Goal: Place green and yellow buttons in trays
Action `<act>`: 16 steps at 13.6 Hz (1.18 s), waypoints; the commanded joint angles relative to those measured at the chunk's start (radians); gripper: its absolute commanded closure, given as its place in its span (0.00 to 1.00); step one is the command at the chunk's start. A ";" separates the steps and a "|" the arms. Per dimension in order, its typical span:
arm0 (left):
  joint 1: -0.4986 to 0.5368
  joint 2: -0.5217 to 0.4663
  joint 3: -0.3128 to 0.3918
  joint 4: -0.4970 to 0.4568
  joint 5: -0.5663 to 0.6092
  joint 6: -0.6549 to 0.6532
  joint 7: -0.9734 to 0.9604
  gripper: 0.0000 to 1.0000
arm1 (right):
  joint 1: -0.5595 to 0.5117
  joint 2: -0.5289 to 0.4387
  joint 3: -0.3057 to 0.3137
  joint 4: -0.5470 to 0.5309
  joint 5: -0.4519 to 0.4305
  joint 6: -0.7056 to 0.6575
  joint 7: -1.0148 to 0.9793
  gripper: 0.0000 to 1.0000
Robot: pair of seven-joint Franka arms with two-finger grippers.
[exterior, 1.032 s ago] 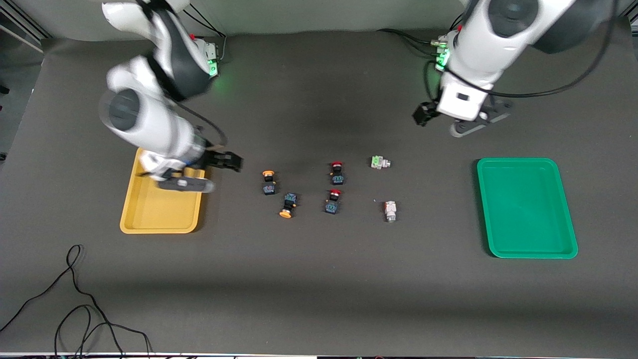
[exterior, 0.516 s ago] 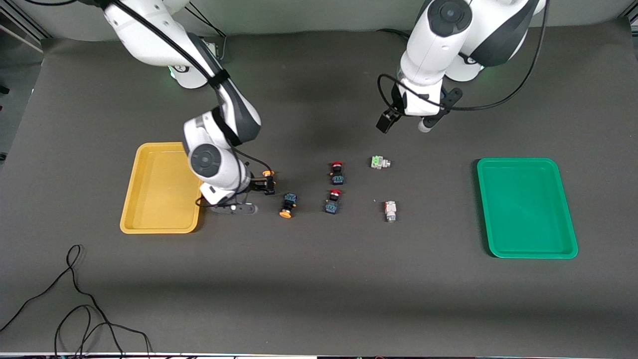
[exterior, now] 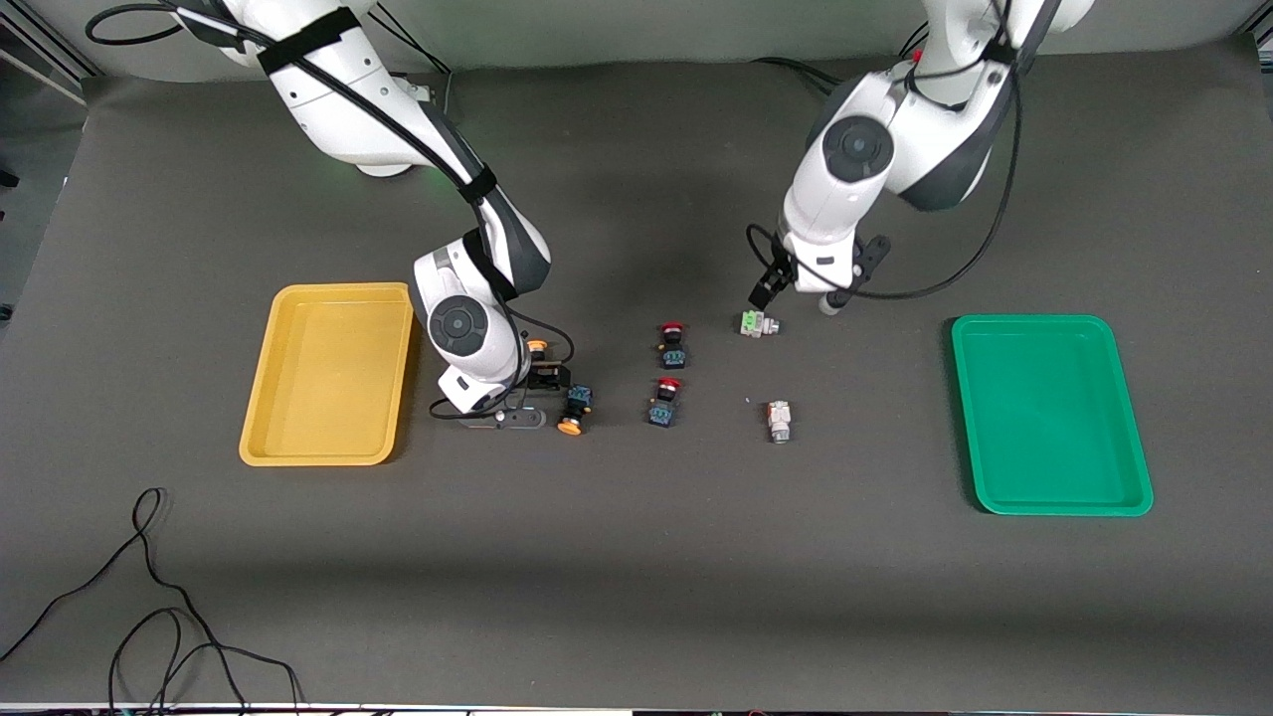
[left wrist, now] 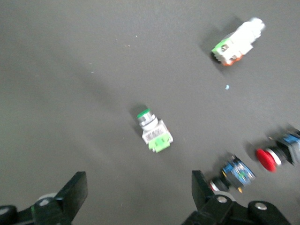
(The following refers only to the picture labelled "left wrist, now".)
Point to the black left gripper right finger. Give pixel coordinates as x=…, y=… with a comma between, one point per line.
x=202, y=192

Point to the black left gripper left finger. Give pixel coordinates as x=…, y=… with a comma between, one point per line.
x=71, y=197

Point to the red mushroom push button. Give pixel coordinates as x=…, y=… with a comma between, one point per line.
x=267, y=158
x=239, y=173

